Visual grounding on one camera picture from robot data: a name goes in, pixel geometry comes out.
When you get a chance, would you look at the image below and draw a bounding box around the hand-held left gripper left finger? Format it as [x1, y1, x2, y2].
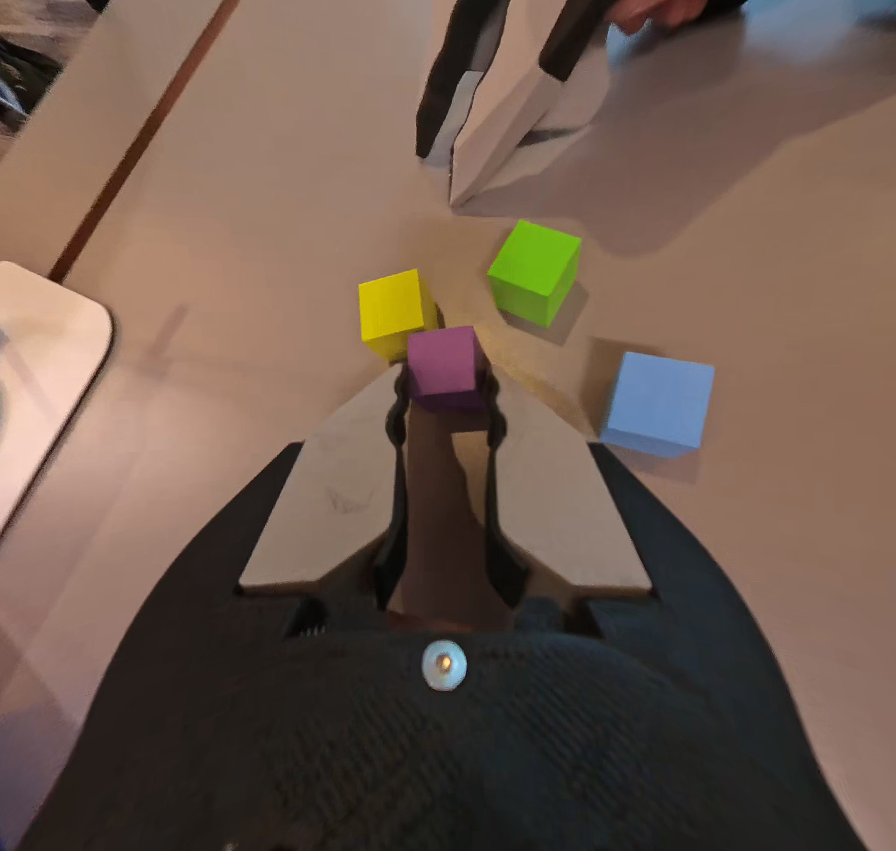
[238, 365, 410, 610]

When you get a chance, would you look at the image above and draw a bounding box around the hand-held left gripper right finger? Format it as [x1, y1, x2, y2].
[483, 366, 653, 610]

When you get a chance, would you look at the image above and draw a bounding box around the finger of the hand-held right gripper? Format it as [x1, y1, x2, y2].
[448, 0, 610, 209]
[415, 0, 527, 168]

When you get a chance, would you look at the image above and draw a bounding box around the light blue foam cube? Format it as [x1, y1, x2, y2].
[599, 351, 716, 460]

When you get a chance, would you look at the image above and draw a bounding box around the green foam cube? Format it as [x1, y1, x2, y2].
[487, 219, 582, 328]

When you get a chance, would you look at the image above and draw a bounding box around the purple foam cube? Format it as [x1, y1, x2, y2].
[406, 326, 490, 414]

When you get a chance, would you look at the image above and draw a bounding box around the yellow foam cube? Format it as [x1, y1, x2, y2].
[358, 269, 440, 363]

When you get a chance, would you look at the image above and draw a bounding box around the white document stand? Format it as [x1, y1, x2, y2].
[0, 260, 115, 533]

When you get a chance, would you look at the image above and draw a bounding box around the black office chair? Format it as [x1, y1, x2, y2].
[0, 35, 64, 134]

